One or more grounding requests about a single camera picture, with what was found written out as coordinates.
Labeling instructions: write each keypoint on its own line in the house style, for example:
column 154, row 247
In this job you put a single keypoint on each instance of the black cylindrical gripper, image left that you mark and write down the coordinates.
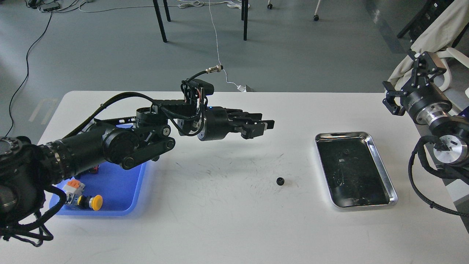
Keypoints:
column 219, row 121

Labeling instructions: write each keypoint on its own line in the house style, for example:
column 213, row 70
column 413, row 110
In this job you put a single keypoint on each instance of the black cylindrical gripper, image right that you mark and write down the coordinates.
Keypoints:
column 424, row 101

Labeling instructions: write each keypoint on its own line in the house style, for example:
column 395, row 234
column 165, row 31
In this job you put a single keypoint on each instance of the black robot arm, image left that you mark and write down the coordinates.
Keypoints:
column 129, row 129

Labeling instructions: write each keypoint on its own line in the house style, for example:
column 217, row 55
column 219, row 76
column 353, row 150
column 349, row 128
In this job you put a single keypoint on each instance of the silver metal tray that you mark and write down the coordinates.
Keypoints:
column 359, row 180

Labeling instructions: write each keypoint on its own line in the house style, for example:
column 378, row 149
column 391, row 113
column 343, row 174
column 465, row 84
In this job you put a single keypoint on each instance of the blue plastic tray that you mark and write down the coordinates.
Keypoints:
column 118, row 187

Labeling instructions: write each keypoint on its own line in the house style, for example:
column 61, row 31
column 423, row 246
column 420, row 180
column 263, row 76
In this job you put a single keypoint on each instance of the beige cloth on chair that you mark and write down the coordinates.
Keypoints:
column 440, row 34

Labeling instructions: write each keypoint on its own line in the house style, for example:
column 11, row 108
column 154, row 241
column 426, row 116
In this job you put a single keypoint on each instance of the black table leg right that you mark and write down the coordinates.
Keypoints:
column 244, row 17

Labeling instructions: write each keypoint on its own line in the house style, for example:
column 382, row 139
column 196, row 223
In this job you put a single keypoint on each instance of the black table leg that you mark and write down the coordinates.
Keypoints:
column 159, row 17
column 244, row 17

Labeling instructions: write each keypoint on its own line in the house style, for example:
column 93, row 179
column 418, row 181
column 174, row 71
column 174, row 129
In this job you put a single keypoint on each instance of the black table leg left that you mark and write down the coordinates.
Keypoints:
column 159, row 17

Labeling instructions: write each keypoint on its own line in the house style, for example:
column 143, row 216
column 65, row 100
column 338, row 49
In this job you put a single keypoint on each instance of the orange white contact block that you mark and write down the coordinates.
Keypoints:
column 73, row 186

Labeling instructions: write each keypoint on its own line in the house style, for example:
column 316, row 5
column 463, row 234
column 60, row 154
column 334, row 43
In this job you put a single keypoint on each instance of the black push button switch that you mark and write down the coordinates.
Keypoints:
column 94, row 169

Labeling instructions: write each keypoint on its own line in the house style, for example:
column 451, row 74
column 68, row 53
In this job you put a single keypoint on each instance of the yellow push button switch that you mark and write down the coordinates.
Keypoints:
column 76, row 201

